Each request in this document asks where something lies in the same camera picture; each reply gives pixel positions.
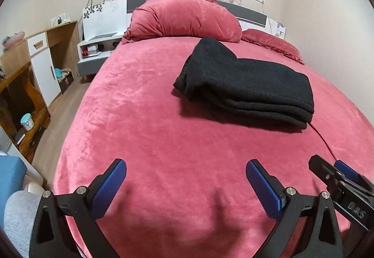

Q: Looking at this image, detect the black knitted garment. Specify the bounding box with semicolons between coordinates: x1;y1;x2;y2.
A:
174;37;314;129

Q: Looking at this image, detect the pink bed cover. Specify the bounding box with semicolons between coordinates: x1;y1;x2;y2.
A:
54;37;373;257

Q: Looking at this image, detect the blue grey chair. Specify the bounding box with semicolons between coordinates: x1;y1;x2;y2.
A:
1;130;43;257

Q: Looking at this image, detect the light blue tin can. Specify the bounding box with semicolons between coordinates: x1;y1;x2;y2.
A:
20;113;34;131

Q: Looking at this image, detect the brown wooden side table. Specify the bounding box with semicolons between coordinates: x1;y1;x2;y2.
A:
1;63;51;162

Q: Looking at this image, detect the teal object in cabinet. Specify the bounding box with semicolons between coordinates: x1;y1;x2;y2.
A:
54;68;63;79

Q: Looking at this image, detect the white grey nightstand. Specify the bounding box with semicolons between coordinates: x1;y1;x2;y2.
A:
77;33;123;77

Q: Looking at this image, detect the wood and white cabinet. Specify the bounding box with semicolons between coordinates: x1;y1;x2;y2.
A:
0;20;81;107

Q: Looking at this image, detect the flat pink pillow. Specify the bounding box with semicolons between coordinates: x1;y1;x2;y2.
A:
241;29;304;65

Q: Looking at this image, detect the grey white headboard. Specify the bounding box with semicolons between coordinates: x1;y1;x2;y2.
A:
127;0;286;40

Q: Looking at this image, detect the pink item on cabinet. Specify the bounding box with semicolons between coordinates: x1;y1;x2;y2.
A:
2;31;25;51

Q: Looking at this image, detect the large pink duvet pillow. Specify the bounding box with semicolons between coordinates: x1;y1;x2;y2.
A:
122;0;242;44

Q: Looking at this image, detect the white wall socket on desk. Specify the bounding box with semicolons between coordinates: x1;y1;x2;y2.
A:
50;14;71;27

